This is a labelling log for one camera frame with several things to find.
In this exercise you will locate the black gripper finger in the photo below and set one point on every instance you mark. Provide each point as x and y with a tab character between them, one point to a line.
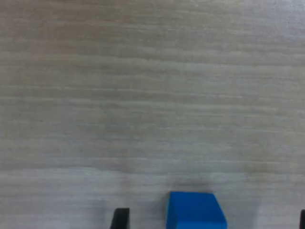
121	219
302	220

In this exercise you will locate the blue cube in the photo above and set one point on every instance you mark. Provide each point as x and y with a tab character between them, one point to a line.
195	212

